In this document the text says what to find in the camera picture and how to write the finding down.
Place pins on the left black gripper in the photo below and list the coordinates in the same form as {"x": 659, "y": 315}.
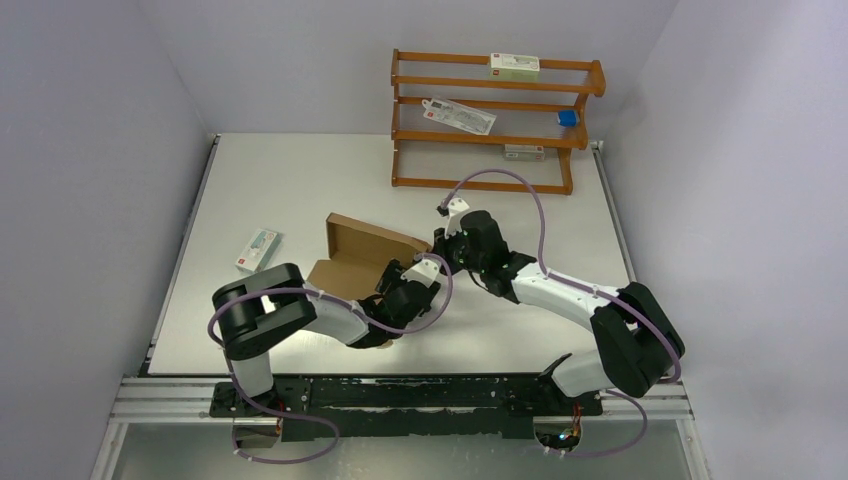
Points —
{"x": 391, "y": 278}

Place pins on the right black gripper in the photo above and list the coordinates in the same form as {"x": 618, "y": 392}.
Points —
{"x": 441, "y": 245}

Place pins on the brown cardboard box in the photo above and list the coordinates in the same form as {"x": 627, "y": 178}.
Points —
{"x": 364, "y": 265}

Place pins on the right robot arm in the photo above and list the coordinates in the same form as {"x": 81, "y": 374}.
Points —
{"x": 635, "y": 342}

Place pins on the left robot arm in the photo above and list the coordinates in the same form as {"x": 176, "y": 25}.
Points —
{"x": 256, "y": 313}

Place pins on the white box lower shelf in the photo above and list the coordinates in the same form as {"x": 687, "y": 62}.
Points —
{"x": 528, "y": 153}

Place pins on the white green box on table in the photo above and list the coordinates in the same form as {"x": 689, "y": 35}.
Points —
{"x": 258, "y": 252}

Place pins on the white green box top shelf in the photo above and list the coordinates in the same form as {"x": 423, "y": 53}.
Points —
{"x": 514, "y": 67}

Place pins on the white flat package middle shelf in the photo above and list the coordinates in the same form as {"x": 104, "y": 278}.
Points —
{"x": 458, "y": 116}

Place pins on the orange wooden shelf rack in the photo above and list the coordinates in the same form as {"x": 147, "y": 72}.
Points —
{"x": 526, "y": 112}

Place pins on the blue small cube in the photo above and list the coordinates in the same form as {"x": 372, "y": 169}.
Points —
{"x": 568, "y": 118}

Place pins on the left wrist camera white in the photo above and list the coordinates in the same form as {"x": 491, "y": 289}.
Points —
{"x": 423, "y": 271}

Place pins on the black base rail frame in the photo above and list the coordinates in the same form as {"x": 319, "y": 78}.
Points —
{"x": 513, "y": 406}

